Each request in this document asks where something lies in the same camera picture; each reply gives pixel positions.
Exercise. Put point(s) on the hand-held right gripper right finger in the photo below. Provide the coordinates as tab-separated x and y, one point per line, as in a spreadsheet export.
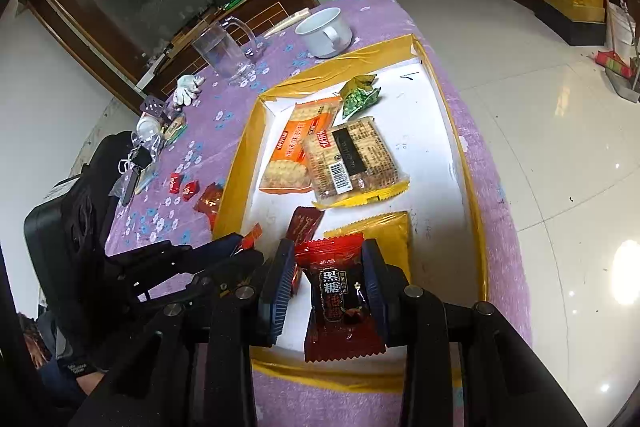
375	297

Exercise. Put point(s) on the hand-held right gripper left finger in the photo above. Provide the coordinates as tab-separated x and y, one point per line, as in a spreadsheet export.
277	302

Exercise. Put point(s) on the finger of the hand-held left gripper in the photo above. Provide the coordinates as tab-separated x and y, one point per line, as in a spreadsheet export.
210	279
185	257

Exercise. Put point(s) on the dark red sugar candy packet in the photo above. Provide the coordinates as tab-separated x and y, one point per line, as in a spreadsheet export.
335	302

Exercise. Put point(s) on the yellow snack packet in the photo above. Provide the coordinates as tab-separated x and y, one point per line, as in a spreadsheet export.
385	232

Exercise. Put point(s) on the maroon snack packet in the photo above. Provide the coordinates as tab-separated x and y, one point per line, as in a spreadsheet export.
305	224

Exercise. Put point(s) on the barcode cracker packet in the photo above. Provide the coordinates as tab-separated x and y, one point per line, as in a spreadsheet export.
350	162

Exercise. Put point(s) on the orange cracker packet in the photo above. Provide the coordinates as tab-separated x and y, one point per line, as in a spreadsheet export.
290	157

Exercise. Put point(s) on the yellow-edged white cardboard box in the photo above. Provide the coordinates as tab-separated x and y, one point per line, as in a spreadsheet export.
430	147

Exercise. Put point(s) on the green snack packet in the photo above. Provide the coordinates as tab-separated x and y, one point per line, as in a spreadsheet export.
360	99

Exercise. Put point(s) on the red gold-print candy packet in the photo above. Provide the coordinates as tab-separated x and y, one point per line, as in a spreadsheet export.
209	204

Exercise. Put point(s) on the small red candy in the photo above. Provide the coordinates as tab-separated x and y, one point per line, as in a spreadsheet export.
175	183
190	190

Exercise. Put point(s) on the black bag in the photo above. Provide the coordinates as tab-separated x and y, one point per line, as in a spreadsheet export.
112	157

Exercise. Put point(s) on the green-edged snack packet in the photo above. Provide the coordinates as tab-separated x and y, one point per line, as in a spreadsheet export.
175	127

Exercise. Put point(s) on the small white round container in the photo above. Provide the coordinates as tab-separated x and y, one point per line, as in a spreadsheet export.
148	128

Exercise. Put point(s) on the purple floral tablecloth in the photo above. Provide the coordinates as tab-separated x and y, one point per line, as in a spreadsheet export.
480	187

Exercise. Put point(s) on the clear purple plastic box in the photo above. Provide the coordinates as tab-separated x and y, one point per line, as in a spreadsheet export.
154	107

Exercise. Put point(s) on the white glove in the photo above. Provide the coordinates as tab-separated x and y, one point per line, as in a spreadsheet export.
189	89

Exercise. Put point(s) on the clear glass mug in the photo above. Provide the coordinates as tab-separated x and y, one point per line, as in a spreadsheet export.
220	52

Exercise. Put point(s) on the cream squeeze tube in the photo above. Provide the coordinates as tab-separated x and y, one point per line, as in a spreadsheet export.
285	24

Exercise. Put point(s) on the white ceramic cup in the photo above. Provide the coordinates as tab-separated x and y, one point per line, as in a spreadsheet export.
325	34

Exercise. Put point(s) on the metal dustpan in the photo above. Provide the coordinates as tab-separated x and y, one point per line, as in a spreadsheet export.
620	74

